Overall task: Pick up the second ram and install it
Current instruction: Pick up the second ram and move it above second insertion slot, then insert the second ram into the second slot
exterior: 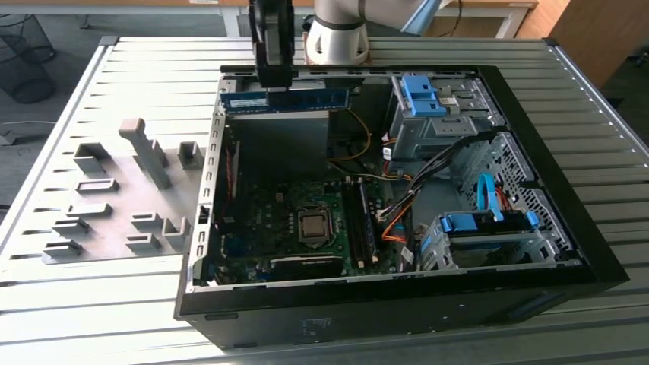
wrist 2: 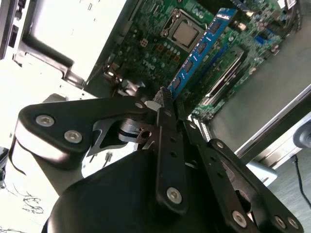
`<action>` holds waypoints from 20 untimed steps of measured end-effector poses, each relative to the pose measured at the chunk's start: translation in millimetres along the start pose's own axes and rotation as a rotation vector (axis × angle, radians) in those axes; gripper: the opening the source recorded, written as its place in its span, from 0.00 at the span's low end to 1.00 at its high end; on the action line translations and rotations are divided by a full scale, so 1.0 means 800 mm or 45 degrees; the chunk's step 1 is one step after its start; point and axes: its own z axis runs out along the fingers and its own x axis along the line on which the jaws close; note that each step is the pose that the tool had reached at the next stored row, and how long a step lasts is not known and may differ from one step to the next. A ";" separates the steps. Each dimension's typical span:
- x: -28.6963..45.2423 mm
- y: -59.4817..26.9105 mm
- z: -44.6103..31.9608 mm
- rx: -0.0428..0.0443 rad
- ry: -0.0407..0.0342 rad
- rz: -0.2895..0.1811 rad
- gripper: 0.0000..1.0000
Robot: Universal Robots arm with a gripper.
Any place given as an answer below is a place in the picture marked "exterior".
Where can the white desk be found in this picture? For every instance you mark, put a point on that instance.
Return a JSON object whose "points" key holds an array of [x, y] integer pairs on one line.
{"points": [[512, 23]]}

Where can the brown wooden panel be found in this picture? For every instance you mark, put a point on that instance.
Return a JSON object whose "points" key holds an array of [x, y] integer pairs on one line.
{"points": [[542, 19]]}

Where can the black open PC case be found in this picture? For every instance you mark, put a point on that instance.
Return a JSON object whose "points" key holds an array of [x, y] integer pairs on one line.
{"points": [[355, 315]]}

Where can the black mesh waste basket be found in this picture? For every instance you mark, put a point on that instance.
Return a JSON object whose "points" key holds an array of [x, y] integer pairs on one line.
{"points": [[28, 76]]}

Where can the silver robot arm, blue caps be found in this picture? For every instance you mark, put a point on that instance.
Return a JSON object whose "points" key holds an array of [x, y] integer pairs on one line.
{"points": [[337, 42]]}

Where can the blue disk carrier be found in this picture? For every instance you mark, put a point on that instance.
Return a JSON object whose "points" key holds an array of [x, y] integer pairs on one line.
{"points": [[421, 99]]}

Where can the black graphics card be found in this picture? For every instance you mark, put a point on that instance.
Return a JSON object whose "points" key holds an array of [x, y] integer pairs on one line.
{"points": [[304, 266]]}

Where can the grey desk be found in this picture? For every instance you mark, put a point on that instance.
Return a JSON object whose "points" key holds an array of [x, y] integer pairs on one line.
{"points": [[152, 10]]}

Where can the grey metal disk bay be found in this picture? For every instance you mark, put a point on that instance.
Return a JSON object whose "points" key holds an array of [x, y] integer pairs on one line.
{"points": [[497, 239]]}

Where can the pale grey floor stand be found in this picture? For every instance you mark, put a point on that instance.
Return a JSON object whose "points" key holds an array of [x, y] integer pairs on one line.
{"points": [[31, 124]]}

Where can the wooden cabinet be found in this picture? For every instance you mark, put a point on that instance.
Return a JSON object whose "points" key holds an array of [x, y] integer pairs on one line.
{"points": [[598, 34]]}

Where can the blue RAM stick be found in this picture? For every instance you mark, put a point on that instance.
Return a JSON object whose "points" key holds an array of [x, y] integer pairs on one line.
{"points": [[315, 99]]}

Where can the hard disk in blue carrier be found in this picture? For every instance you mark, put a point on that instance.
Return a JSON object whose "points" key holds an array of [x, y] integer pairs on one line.
{"points": [[461, 222]]}

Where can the CPU socket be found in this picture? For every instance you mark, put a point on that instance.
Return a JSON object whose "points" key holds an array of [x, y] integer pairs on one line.
{"points": [[315, 210]]}

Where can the silver CPU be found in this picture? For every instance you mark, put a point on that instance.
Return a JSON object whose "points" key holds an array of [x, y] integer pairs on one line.
{"points": [[315, 226]]}

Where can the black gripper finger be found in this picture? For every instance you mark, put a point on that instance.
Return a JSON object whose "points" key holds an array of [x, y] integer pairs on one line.
{"points": [[276, 68]]}

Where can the green motherboard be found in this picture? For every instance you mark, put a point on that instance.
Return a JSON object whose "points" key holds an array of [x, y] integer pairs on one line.
{"points": [[264, 228]]}

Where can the grey power supply unit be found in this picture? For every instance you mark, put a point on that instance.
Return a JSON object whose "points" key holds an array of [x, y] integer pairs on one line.
{"points": [[284, 140]]}

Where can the grey parts rack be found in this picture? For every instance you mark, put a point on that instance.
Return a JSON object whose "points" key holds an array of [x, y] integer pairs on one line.
{"points": [[152, 163]]}

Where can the grey metal drive cage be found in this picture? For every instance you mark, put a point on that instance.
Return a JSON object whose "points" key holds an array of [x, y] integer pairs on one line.
{"points": [[447, 133]]}

